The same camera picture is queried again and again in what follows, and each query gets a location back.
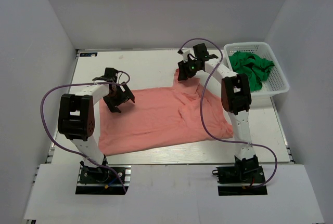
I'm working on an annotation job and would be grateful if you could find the pink t-shirt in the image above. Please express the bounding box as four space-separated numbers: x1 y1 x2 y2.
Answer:
98 71 233 156

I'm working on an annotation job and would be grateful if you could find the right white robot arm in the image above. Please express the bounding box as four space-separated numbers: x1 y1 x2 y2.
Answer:
177 43 259 173

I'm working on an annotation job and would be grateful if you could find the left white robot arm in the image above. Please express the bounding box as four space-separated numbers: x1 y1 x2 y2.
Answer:
58 68 135 168

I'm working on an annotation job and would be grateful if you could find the green t-shirt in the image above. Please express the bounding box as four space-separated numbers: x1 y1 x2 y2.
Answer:
229 51 275 92

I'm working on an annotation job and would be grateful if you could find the white plastic basket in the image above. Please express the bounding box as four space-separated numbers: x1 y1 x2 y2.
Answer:
223 42 290 99

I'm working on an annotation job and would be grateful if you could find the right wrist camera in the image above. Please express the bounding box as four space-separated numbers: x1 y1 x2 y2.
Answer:
177 48 190 63

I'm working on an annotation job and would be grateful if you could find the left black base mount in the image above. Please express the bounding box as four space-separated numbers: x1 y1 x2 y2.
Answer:
75 161 131 195

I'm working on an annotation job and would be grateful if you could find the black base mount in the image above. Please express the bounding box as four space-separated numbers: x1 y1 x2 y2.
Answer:
75 161 131 195
212 166 267 196

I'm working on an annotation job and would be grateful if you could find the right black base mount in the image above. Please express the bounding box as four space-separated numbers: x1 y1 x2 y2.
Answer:
212 166 267 196

